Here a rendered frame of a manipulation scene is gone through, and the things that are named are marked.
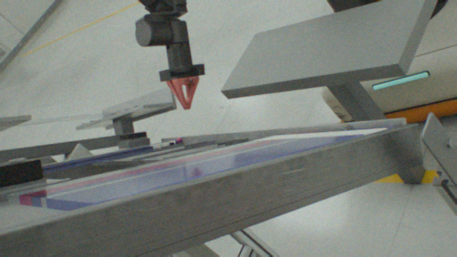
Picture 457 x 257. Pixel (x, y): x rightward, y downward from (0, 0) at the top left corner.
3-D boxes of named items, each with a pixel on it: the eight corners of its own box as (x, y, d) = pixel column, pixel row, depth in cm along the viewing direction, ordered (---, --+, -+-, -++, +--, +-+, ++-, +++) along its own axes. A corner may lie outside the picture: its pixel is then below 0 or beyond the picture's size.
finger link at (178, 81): (181, 111, 124) (175, 69, 123) (164, 113, 129) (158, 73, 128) (204, 106, 128) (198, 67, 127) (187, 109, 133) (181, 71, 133)
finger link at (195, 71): (188, 110, 122) (181, 68, 121) (169, 112, 127) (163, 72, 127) (211, 106, 126) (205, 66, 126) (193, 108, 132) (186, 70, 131)
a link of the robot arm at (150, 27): (183, -12, 125) (161, 3, 131) (144, -14, 117) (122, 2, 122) (197, 37, 124) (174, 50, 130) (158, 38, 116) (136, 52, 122)
